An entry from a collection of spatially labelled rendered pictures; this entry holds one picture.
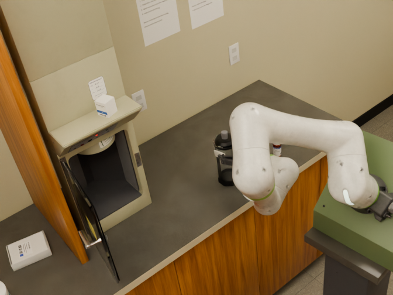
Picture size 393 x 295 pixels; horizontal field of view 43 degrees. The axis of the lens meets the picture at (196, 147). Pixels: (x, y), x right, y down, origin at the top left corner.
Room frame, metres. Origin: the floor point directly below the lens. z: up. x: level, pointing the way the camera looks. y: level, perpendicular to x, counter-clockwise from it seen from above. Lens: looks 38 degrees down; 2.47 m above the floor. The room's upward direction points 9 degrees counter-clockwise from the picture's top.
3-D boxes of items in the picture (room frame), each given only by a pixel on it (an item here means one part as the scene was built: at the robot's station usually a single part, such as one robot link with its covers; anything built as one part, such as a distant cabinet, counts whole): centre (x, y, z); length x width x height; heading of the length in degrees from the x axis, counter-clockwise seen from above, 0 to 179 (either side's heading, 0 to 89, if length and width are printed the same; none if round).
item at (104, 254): (1.30, 0.42, 1.19); 0.30 x 0.01 x 0.40; 25
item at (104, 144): (1.63, 0.40, 1.34); 0.18 x 0.18 x 0.05
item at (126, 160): (1.64, 0.43, 1.19); 0.26 x 0.24 x 0.35; 123
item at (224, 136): (1.70, -0.13, 1.18); 0.09 x 0.09 x 0.07
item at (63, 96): (1.64, 0.43, 1.33); 0.32 x 0.25 x 0.77; 123
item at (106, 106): (1.52, 0.29, 1.54); 0.05 x 0.05 x 0.06; 52
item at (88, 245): (1.22, 0.42, 1.20); 0.10 x 0.05 x 0.03; 25
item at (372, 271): (1.29, -0.59, 0.92); 0.32 x 0.32 x 0.04; 39
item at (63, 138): (1.49, 0.34, 1.46); 0.32 x 0.11 x 0.10; 123
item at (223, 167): (1.70, -0.13, 1.06); 0.11 x 0.11 x 0.21
